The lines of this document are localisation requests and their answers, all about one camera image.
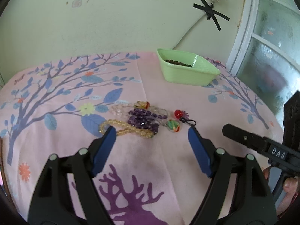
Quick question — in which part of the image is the purple amethyst bead bracelet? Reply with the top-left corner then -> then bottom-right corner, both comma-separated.
127,108 -> 168,132

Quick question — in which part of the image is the right hand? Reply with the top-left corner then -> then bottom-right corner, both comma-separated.
276,176 -> 299,216

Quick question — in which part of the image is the red cherry charm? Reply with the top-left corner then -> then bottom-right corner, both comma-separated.
174,109 -> 196,126

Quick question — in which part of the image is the pink floral bedsheet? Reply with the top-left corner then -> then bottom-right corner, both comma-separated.
1,53 -> 283,224

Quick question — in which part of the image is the green plastic basket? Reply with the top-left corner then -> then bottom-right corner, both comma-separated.
157,48 -> 221,86

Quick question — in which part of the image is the white framed glass door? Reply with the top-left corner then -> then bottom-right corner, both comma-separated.
226,0 -> 299,121

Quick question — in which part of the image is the yellow crystal bead bracelet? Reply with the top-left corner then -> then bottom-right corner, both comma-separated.
99,118 -> 155,139

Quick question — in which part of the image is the black camera box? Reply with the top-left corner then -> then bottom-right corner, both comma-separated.
283,91 -> 300,152

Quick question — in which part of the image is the green strawberry keychain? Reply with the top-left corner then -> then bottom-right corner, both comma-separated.
167,119 -> 181,133

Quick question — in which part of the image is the clear pink bead bracelet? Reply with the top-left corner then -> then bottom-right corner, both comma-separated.
110,103 -> 135,118

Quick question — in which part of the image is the dark brown bead bracelet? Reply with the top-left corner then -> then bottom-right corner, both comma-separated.
164,58 -> 193,68

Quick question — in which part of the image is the white cable on wall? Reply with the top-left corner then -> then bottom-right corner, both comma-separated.
172,2 -> 215,50

